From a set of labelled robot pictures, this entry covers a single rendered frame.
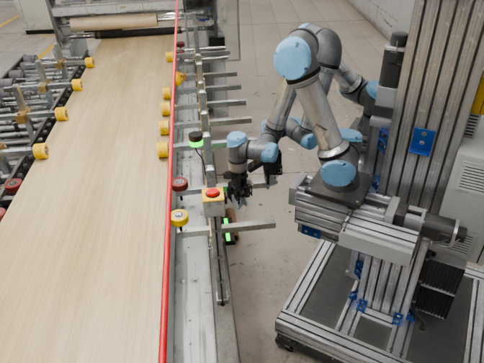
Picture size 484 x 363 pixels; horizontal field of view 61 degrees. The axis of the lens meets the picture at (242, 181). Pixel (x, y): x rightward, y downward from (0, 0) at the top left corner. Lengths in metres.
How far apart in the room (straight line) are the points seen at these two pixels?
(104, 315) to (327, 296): 1.29
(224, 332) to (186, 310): 0.24
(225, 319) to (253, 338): 0.81
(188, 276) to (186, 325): 0.25
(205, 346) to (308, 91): 1.00
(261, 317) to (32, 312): 1.34
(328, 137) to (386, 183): 0.48
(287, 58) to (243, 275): 1.71
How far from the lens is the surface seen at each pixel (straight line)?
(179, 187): 1.93
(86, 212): 1.90
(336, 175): 1.45
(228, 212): 3.05
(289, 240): 2.94
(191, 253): 1.99
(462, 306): 2.52
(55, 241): 1.81
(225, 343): 1.57
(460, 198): 1.74
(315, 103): 1.36
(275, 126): 1.59
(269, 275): 2.71
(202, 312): 1.76
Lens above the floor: 2.01
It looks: 35 degrees down
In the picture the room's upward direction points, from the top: 2 degrees counter-clockwise
